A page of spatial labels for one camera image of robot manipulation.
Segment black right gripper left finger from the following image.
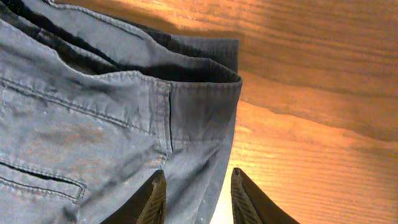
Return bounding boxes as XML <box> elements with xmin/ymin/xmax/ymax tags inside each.
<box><xmin>101</xmin><ymin>170</ymin><xmax>167</xmax><ymax>224</ymax></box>

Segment dark blue denim shorts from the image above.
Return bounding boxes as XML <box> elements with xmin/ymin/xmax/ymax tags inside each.
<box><xmin>1</xmin><ymin>0</ymin><xmax>243</xmax><ymax>224</ymax></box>

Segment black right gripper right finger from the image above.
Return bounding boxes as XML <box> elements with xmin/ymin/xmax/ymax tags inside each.
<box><xmin>231</xmin><ymin>167</ymin><xmax>299</xmax><ymax>224</ymax></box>

